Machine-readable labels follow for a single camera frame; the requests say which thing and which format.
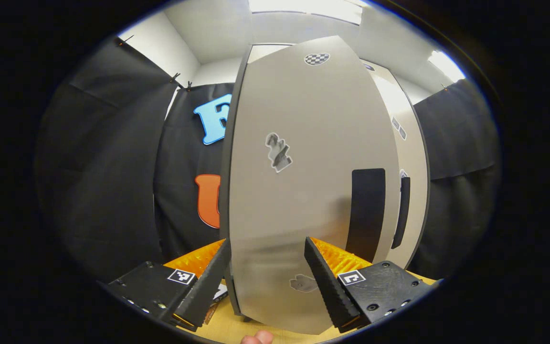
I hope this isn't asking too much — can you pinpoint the black door handle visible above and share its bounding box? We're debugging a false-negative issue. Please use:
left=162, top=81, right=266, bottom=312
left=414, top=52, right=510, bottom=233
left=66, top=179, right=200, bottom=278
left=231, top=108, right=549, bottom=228
left=391, top=176, right=411, bottom=250

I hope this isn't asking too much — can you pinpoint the small ceiling light panel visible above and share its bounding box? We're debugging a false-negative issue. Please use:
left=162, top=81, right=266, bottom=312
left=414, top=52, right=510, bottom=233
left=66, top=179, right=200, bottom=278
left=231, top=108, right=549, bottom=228
left=428, top=50, right=466, bottom=83

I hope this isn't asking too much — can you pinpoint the white cabinet door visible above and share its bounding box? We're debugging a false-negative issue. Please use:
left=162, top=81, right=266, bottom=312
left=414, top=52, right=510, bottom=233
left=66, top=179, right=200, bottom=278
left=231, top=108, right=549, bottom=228
left=219, top=36, right=402, bottom=335
left=361, top=60, right=431, bottom=269

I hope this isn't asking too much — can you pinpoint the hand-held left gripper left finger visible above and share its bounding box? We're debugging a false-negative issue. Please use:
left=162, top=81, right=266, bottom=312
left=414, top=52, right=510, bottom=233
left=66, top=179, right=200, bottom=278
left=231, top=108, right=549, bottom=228
left=98, top=238, right=232, bottom=333

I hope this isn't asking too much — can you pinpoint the black backdrop cloth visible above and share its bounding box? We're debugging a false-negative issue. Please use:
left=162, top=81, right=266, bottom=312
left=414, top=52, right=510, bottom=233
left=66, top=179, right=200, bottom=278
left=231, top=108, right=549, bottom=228
left=34, top=36, right=502, bottom=282

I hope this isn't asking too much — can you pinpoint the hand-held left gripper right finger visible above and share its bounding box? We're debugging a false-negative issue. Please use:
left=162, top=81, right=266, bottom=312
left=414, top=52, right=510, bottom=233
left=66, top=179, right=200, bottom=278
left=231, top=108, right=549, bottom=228
left=304, top=236, right=443, bottom=333

